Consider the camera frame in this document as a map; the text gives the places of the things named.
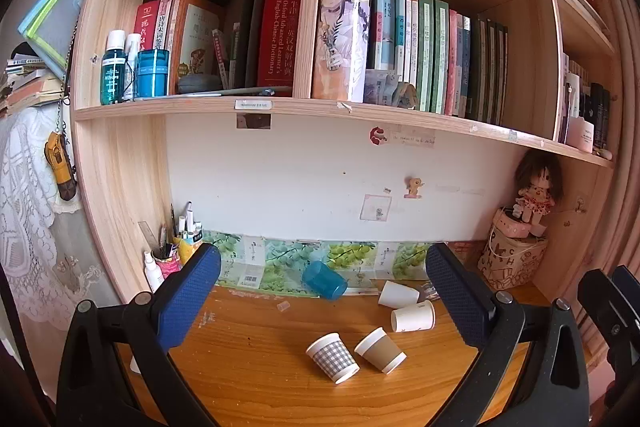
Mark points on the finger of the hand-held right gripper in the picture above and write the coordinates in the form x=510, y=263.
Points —
x=629, y=283
x=602, y=307

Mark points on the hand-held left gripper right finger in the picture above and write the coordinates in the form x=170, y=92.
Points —
x=452, y=294

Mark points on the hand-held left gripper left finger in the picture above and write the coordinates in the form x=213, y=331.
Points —
x=192, y=289

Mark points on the white paper cup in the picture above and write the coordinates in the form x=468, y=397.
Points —
x=398, y=294
x=414, y=316

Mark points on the brown paper cup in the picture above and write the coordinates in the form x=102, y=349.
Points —
x=379, y=349

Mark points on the blue plastic cup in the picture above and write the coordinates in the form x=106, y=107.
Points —
x=324, y=281

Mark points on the grey checked paper cup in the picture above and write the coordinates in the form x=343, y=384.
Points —
x=332, y=358

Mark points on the clear plastic wrapper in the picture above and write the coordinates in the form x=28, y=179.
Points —
x=428, y=292

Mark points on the yellow pen holder with pens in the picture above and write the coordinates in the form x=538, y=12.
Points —
x=182, y=249

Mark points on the small white bottle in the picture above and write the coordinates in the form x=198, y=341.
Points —
x=153, y=274

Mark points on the beige printed storage bag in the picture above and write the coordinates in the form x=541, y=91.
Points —
x=510, y=259

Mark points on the clear plastic ruler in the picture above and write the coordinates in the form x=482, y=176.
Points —
x=147, y=234

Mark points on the small pink box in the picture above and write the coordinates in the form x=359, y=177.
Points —
x=510, y=223

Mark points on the small clear plastic cap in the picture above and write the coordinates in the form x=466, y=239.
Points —
x=284, y=306

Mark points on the brown haired cloth doll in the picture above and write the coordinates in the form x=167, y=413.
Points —
x=537, y=192

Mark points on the wooden bookshelf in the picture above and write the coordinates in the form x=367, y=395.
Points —
x=120, y=177

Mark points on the pink cosmetic jar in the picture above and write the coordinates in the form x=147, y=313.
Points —
x=580, y=135

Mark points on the white lace curtain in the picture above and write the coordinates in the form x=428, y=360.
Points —
x=35, y=227

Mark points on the row of dark books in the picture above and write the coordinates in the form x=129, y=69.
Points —
x=592, y=114

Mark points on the grey pouch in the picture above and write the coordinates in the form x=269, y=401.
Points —
x=196, y=83

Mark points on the folded paper packets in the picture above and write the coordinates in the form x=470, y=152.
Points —
x=392, y=91

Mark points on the blue glass jar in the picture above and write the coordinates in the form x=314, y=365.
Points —
x=152, y=74

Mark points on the teal liquid bottle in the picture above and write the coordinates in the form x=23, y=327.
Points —
x=112, y=77

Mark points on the white spray bottle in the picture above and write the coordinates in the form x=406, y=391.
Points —
x=131, y=67

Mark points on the row of green books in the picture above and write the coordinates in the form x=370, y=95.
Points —
x=440, y=57

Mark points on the orange hardcover book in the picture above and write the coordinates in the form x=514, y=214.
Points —
x=197, y=39

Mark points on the dark grey books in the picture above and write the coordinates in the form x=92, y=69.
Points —
x=245, y=37

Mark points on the stack of worn books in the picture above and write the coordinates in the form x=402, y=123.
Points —
x=30, y=87

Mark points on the thick red dictionary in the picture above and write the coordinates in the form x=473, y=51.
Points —
x=277, y=39

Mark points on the thin red book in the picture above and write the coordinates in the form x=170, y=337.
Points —
x=145, y=19

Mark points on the tall printed paper tube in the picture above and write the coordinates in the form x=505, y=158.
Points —
x=342, y=37

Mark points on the green framed mesh board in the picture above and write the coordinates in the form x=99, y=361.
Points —
x=55, y=7

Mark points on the bear wall sticker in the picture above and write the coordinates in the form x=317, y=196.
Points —
x=414, y=187

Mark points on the square paper wall sticker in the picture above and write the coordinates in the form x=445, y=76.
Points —
x=375, y=208

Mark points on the red wall sticker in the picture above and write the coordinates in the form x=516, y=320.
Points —
x=377, y=135

